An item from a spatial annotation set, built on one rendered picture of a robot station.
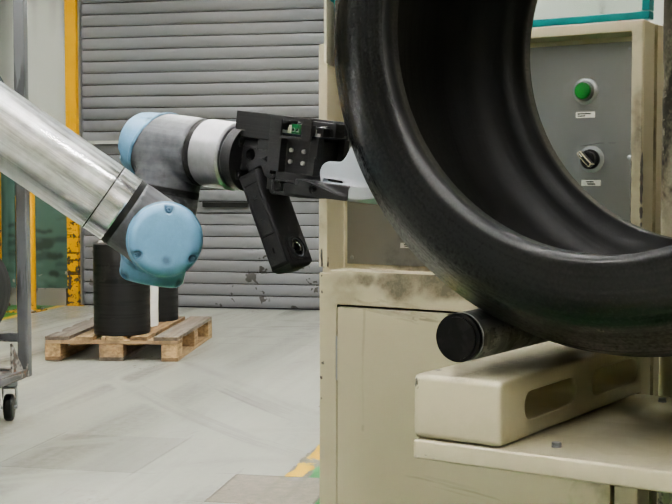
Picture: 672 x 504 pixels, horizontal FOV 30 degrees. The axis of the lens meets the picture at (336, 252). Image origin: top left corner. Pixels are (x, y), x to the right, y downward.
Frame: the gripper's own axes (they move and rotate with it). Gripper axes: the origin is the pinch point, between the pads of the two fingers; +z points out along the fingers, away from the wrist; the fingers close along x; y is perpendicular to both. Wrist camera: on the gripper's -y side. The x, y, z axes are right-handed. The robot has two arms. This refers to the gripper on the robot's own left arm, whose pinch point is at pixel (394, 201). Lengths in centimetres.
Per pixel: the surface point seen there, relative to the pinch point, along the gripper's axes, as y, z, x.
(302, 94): 14, -550, 746
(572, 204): 1.2, 12.2, 16.0
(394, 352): -29, -34, 61
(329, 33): 15.4, -2.8, -10.3
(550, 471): -20.2, 24.0, -8.8
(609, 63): 19, -7, 66
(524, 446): -19.3, 20.2, -6.3
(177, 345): -142, -411, 453
